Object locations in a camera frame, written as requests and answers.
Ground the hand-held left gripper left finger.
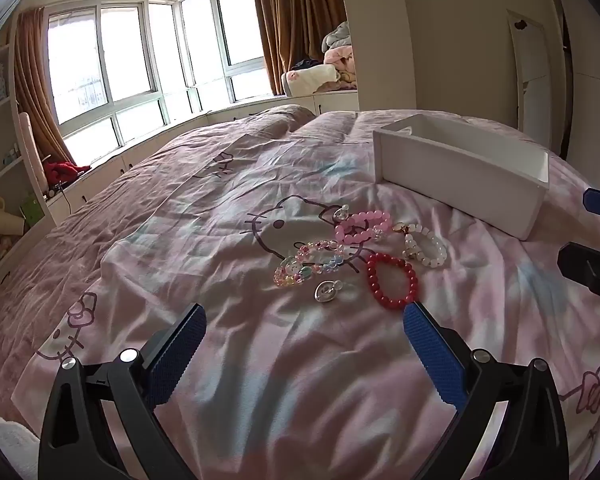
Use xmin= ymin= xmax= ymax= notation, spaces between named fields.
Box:
xmin=38 ymin=303 xmax=207 ymax=480

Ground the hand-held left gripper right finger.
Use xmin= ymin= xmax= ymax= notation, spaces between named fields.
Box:
xmin=402 ymin=301 xmax=571 ymax=480

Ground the red bead bracelet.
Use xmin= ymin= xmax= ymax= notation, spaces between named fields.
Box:
xmin=366 ymin=252 xmax=420 ymax=311

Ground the white bead bracelet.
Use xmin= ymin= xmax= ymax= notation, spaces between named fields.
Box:
xmin=402 ymin=225 xmax=448 ymax=268

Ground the white storage box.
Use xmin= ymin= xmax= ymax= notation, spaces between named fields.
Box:
xmin=372 ymin=114 xmax=551 ymax=241

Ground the thin pastel bead bracelet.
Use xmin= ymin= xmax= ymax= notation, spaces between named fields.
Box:
xmin=295 ymin=239 xmax=363 ymax=275

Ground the pink bead bracelet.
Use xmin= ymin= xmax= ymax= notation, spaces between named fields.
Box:
xmin=334 ymin=210 xmax=393 ymax=247

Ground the mauve blanket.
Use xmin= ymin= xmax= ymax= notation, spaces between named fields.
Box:
xmin=0 ymin=105 xmax=321 ymax=411

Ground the white door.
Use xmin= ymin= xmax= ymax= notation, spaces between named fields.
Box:
xmin=506 ymin=8 xmax=576 ymax=156

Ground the white towel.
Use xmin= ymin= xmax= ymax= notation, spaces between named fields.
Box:
xmin=0 ymin=402 xmax=41 ymax=480

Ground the red cloth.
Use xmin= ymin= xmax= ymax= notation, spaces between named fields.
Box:
xmin=42 ymin=161 xmax=92 ymax=186

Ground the yellow cup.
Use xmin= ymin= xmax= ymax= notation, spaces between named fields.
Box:
xmin=0 ymin=197 xmax=28 ymax=236

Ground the white shelf unit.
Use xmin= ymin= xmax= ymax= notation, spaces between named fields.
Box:
xmin=0 ymin=42 xmax=46 ymax=281

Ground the white plush pillow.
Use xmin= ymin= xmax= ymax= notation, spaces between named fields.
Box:
xmin=281 ymin=64 xmax=341 ymax=96

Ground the brown curtain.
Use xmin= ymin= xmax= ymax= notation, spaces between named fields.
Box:
xmin=250 ymin=0 xmax=348 ymax=97
xmin=14 ymin=6 xmax=78 ymax=166

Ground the bay window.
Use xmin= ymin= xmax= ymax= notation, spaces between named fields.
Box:
xmin=45 ymin=0 xmax=276 ymax=141

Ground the grey clothing pile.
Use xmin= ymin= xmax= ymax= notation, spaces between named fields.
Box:
xmin=322 ymin=20 xmax=351 ymax=53

